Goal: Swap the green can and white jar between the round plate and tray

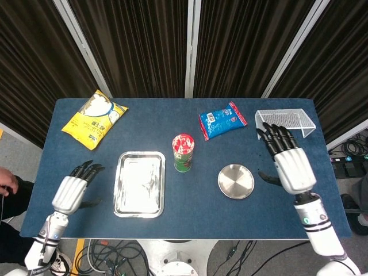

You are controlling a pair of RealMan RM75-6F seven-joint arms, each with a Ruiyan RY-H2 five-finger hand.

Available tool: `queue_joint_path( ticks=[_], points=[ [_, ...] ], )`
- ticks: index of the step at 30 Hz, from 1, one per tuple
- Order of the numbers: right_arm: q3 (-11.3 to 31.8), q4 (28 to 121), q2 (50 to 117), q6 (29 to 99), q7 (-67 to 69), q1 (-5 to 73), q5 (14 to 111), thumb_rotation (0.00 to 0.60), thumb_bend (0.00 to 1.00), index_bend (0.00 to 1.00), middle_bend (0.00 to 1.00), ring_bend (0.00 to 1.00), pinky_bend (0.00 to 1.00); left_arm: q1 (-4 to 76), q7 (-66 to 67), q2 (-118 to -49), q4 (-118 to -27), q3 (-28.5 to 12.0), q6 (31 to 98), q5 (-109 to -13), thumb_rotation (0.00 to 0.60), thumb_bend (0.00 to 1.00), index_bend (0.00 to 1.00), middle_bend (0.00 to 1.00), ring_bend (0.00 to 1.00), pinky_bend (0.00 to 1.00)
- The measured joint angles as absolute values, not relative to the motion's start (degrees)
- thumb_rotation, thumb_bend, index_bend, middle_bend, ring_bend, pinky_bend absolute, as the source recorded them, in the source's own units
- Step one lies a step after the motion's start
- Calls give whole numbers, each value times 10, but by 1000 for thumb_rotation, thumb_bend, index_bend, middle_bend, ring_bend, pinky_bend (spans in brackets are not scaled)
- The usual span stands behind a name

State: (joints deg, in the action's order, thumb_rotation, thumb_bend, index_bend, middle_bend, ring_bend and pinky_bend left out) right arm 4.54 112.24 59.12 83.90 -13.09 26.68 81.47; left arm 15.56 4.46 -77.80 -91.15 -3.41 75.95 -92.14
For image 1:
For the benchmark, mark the blue snack bag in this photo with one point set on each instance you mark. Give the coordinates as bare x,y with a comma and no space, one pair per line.
222,122

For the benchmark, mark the green Pringles chips can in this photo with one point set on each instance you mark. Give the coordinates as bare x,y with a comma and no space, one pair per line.
183,155

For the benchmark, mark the rectangular steel tray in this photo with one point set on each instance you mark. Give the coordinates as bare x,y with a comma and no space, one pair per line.
139,184

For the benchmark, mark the yellow snack bag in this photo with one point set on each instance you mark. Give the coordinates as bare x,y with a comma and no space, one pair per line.
92,123

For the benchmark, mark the white partition frame post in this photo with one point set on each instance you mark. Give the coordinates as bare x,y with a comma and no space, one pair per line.
348,134
83,49
192,49
296,47

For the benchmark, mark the round steel plate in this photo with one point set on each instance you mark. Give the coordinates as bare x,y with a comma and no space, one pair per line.
235,181

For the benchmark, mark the dark brown pleated curtain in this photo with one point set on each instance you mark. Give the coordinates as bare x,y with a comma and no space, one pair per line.
138,49
244,49
34,72
339,72

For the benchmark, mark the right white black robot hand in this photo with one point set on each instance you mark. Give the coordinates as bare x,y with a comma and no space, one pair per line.
294,169

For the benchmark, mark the bystander bare hand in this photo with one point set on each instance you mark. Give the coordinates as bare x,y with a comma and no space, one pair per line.
7,181

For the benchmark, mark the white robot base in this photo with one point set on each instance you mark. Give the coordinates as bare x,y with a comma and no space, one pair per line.
178,256

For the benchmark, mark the bystander white black shoe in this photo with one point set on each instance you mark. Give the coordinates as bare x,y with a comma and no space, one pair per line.
61,263

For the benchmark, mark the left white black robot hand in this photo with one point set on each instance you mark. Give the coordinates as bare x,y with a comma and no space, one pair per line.
69,195

